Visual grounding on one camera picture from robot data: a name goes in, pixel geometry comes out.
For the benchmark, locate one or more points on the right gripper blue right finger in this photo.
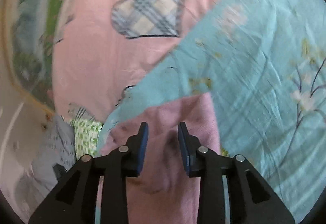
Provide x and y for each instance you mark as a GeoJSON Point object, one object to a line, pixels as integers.
{"type": "Point", "coordinates": [189, 145]}

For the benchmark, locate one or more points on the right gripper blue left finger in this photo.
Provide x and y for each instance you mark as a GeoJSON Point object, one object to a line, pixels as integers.
{"type": "Point", "coordinates": [142, 140]}

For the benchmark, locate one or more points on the mauve knitted sweater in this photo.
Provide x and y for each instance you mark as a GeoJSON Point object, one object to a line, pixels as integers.
{"type": "Point", "coordinates": [163, 193]}

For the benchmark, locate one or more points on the green checkered pillow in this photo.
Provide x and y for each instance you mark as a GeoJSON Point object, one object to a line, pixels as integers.
{"type": "Point", "coordinates": [86, 133]}

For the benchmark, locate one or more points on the grey printed pillow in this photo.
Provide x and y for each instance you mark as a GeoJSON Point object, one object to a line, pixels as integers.
{"type": "Point", "coordinates": [55, 156]}

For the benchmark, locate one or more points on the teal floral quilt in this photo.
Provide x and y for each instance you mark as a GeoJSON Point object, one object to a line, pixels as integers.
{"type": "Point", "coordinates": [263, 63]}

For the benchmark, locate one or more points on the pink heart-print duvet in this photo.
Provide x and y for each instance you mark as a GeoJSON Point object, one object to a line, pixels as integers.
{"type": "Point", "coordinates": [103, 47]}

